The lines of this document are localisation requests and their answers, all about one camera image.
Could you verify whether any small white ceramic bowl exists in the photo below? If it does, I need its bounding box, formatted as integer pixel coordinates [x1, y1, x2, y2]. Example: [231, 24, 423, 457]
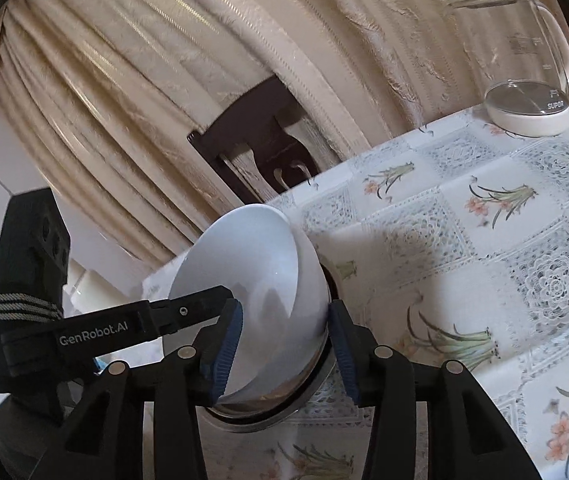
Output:
[168, 204, 329, 404]

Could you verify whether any cream thermos jug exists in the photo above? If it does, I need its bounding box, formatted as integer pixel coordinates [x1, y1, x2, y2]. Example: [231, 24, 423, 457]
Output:
[63, 259, 120, 314]

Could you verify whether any glass electric kettle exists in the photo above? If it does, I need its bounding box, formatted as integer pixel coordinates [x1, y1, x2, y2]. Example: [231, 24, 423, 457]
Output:
[445, 0, 569, 138]

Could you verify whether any large steel bowl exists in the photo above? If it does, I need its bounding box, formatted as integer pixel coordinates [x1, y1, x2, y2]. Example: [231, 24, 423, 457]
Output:
[198, 268, 341, 435]

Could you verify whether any floral lace tablecloth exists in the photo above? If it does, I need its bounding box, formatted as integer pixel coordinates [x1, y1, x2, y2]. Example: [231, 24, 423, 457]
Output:
[141, 104, 569, 480]

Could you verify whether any dark wooden chair back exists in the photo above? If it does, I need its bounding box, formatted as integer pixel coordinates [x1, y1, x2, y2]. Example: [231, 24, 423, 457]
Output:
[188, 76, 320, 204]

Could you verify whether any small steel bowl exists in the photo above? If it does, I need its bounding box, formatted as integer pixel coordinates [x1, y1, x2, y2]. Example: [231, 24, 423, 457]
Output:
[205, 275, 332, 434]

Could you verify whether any beige curtain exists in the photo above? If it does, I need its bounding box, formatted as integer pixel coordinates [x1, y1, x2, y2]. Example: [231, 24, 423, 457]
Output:
[0, 0, 555, 271]

